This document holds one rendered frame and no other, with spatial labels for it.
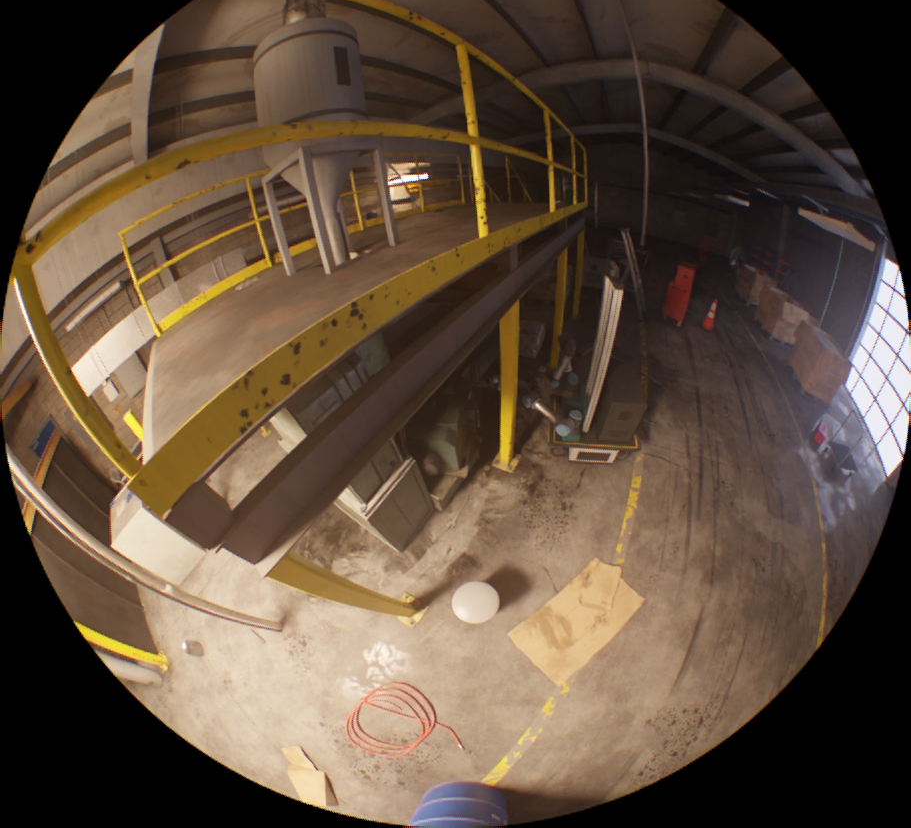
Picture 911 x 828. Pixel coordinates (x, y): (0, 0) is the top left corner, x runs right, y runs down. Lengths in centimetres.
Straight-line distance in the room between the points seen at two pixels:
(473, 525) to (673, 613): 201
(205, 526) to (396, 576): 198
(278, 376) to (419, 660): 223
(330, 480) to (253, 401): 40
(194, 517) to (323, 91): 184
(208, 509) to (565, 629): 228
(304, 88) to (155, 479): 175
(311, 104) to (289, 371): 147
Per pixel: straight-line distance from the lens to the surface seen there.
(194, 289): 350
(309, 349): 63
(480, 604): 200
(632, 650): 265
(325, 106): 177
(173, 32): 399
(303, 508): 88
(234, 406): 59
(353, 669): 264
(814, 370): 675
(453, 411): 210
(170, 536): 366
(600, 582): 253
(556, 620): 242
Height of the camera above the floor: 237
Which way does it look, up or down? 38 degrees down
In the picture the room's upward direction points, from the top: 8 degrees counter-clockwise
